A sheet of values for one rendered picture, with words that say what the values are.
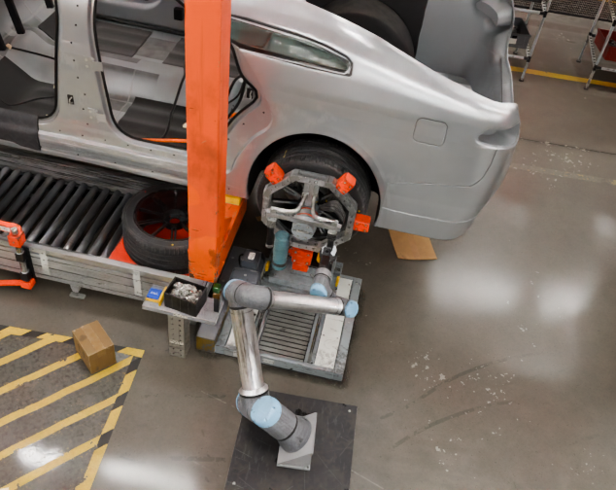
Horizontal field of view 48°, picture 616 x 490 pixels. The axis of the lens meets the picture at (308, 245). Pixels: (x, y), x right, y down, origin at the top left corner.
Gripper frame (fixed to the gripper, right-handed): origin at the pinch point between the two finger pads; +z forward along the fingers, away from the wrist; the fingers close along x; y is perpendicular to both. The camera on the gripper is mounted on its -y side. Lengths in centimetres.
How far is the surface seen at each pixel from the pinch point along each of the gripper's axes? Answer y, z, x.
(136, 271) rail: 45, -11, -112
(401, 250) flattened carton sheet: 82, 99, 47
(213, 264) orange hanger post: 16, -19, -62
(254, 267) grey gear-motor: 44, 13, -45
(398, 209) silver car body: -8.4, 33.2, 33.7
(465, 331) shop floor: 83, 35, 97
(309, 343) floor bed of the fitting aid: 76, -10, -2
